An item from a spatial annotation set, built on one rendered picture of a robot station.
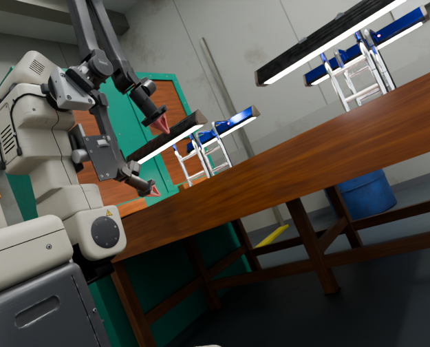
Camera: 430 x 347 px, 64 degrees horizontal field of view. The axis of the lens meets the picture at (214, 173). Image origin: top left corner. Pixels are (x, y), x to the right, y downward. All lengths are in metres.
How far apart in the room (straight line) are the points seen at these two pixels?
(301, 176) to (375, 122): 0.27
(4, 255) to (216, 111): 3.86
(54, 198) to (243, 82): 3.38
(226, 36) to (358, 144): 3.56
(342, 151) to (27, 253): 0.86
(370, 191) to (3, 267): 2.82
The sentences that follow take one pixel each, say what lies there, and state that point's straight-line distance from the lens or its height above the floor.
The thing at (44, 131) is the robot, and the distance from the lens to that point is 1.23.
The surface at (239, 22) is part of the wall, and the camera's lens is 4.42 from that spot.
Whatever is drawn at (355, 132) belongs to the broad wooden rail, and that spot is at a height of 0.70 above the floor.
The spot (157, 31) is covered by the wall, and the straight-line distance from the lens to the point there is 5.12.
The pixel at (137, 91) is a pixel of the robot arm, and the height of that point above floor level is 1.16.
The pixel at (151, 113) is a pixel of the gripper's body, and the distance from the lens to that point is 1.34.
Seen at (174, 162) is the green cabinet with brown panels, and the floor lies 1.04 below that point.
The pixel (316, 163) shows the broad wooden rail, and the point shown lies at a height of 0.66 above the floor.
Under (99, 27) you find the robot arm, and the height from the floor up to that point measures 1.42.
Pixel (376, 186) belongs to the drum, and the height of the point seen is 0.22.
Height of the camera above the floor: 0.70
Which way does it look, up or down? 3 degrees up
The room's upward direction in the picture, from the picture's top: 23 degrees counter-clockwise
